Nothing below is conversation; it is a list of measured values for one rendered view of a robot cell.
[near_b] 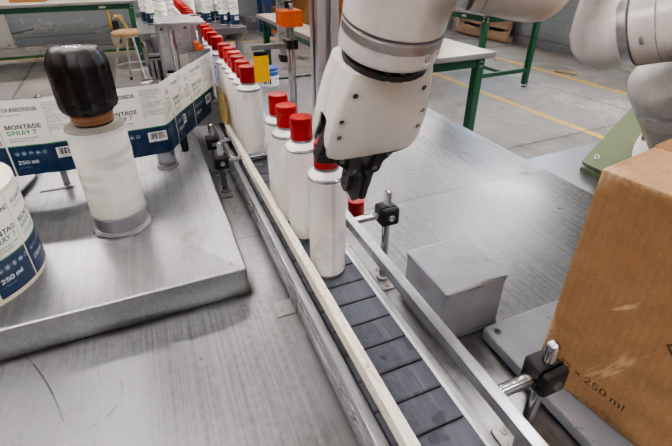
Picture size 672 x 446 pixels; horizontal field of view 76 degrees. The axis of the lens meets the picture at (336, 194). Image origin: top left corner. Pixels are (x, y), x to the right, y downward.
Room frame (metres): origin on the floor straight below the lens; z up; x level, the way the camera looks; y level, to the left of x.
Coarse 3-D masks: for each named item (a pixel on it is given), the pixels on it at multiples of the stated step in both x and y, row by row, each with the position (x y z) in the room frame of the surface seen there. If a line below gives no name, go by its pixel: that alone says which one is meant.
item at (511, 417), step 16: (352, 224) 0.50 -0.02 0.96; (368, 240) 0.46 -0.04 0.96; (384, 256) 0.43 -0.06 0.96; (384, 272) 0.41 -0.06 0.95; (400, 272) 0.40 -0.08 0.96; (400, 288) 0.38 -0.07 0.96; (416, 304) 0.35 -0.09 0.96; (432, 320) 0.32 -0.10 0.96; (448, 336) 0.30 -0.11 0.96; (448, 352) 0.29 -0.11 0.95; (464, 352) 0.28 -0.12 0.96; (464, 368) 0.27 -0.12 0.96; (480, 368) 0.26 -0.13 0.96; (480, 384) 0.25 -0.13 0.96; (496, 384) 0.25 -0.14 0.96; (496, 400) 0.23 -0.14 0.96; (512, 416) 0.22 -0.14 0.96; (512, 432) 0.21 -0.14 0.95; (528, 432) 0.20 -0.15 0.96
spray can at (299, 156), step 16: (304, 128) 0.58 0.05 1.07; (288, 144) 0.59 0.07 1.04; (304, 144) 0.58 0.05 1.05; (288, 160) 0.58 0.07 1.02; (304, 160) 0.57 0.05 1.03; (288, 176) 0.59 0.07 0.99; (304, 176) 0.57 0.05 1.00; (288, 192) 0.59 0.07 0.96; (304, 192) 0.57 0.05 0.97; (304, 208) 0.57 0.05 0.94; (304, 224) 0.57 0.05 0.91; (304, 240) 0.57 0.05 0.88
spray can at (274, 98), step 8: (272, 96) 0.70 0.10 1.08; (280, 96) 0.70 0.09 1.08; (272, 104) 0.70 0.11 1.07; (272, 112) 0.70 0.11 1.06; (264, 120) 0.71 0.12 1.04; (272, 120) 0.69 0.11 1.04; (272, 128) 0.69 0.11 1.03; (272, 144) 0.69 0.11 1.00; (272, 152) 0.69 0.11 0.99; (272, 160) 0.69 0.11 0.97; (272, 168) 0.69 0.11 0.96; (272, 176) 0.69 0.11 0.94; (272, 184) 0.69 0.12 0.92; (272, 192) 0.70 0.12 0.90
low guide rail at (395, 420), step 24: (240, 144) 0.90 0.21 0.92; (264, 192) 0.68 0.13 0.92; (288, 240) 0.54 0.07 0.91; (312, 264) 0.47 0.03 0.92; (312, 288) 0.44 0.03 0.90; (336, 312) 0.38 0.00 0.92; (360, 360) 0.31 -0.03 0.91; (384, 384) 0.28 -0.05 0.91; (384, 408) 0.26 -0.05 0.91; (408, 432) 0.23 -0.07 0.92
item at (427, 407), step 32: (224, 128) 1.09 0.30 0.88; (256, 192) 0.74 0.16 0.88; (352, 288) 0.46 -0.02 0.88; (352, 320) 0.40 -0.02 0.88; (384, 320) 0.40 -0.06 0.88; (384, 352) 0.35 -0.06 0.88; (416, 352) 0.35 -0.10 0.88; (416, 384) 0.31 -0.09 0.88; (416, 416) 0.27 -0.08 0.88; (448, 416) 0.27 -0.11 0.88
